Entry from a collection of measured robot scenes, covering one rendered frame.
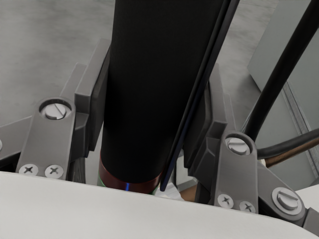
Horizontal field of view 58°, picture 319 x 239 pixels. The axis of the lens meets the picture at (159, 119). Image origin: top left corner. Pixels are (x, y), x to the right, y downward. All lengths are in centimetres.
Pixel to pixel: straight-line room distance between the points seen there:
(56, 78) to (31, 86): 24
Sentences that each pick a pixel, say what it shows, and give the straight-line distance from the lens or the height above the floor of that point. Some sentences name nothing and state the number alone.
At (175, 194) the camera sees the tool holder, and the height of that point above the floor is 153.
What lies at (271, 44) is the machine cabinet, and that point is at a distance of 327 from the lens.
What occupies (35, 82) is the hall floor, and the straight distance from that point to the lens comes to 281.
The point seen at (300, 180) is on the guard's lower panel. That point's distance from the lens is 132.
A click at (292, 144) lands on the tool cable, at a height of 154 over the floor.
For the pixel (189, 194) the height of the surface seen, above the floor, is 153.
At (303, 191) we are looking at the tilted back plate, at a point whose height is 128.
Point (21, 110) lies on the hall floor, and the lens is 255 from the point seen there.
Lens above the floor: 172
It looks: 43 degrees down
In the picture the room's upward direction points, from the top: 16 degrees clockwise
